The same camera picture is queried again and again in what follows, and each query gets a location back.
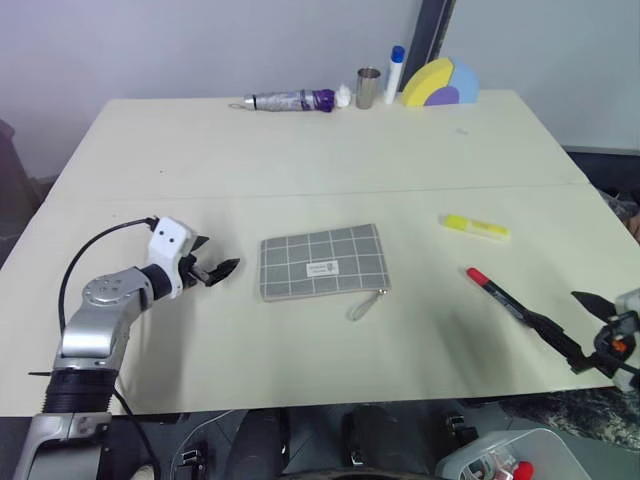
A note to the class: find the yellow blue purple foam shape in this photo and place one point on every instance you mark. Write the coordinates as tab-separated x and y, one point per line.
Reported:
430	82

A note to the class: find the dark chair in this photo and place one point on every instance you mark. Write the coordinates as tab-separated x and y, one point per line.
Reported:
15	190

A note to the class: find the metal cup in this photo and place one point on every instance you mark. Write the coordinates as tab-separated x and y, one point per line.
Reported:
368	89

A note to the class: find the black table clamp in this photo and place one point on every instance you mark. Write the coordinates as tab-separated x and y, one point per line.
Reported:
457	427

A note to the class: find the grey checked pencil pouch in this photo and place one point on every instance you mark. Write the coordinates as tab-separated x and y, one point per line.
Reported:
320	260

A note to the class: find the red round object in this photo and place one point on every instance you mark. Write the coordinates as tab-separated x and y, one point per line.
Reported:
524	470

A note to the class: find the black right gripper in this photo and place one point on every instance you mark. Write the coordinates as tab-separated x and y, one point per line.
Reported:
612	350

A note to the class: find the clear plastic storage box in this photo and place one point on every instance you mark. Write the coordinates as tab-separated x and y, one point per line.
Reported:
540	450

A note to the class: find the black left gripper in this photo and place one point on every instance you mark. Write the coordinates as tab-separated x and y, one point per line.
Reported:
192	272

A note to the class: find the white tube with blue cap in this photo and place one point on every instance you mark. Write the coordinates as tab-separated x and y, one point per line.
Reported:
394	75

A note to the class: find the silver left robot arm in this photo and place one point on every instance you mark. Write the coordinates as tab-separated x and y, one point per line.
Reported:
95	330

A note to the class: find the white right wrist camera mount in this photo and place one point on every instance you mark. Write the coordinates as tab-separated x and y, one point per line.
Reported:
628	300

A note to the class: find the yellow highlighter pen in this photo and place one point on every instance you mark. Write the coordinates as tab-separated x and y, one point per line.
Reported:
475	227

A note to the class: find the dark rounded shape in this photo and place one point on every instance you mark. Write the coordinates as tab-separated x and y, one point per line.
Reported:
262	442
372	432

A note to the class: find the small white crumpled object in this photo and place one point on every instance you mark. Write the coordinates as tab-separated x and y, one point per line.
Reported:
343	95

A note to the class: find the black marker with red cap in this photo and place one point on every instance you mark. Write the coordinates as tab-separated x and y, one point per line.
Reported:
495	290

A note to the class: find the dark upright panel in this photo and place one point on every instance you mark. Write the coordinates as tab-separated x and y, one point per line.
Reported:
432	35

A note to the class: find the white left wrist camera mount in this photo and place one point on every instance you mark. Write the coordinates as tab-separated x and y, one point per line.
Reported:
167	245

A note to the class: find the folded silver purple umbrella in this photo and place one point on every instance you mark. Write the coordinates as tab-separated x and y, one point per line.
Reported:
285	100

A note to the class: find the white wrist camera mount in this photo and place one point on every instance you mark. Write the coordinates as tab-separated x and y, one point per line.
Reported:
167	245
628	300

